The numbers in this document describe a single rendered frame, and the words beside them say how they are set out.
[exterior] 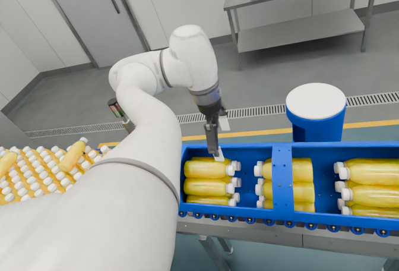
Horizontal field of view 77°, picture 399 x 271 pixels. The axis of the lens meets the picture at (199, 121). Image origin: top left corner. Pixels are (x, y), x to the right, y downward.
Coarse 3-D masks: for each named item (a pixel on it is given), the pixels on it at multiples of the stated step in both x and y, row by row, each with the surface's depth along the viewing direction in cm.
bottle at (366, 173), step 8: (352, 168) 82; (360, 168) 80; (368, 168) 79; (376, 168) 79; (384, 168) 78; (392, 168) 77; (352, 176) 81; (360, 176) 80; (368, 176) 79; (376, 176) 78; (384, 176) 77; (392, 176) 76; (368, 184) 80; (376, 184) 79; (384, 184) 78; (392, 184) 78
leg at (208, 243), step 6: (204, 240) 134; (210, 240) 140; (204, 246) 141; (210, 246) 140; (216, 246) 150; (210, 252) 146; (216, 252) 149; (216, 258) 152; (222, 258) 160; (216, 264) 162; (222, 264) 160; (222, 270) 169; (228, 270) 172
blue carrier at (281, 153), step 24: (192, 144) 105; (240, 144) 97; (264, 144) 94; (288, 144) 91; (312, 144) 88; (336, 144) 85; (360, 144) 82; (384, 144) 80; (288, 168) 82; (240, 192) 111; (288, 192) 81; (336, 192) 99; (264, 216) 89; (288, 216) 85; (312, 216) 81; (336, 216) 78; (360, 216) 76
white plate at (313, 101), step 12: (312, 84) 136; (324, 84) 134; (288, 96) 135; (300, 96) 132; (312, 96) 130; (324, 96) 127; (336, 96) 125; (288, 108) 129; (300, 108) 126; (312, 108) 124; (324, 108) 122; (336, 108) 120
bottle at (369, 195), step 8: (352, 192) 82; (360, 192) 80; (368, 192) 79; (376, 192) 78; (384, 192) 77; (392, 192) 77; (360, 200) 80; (368, 200) 78; (376, 200) 78; (384, 200) 77; (392, 200) 76
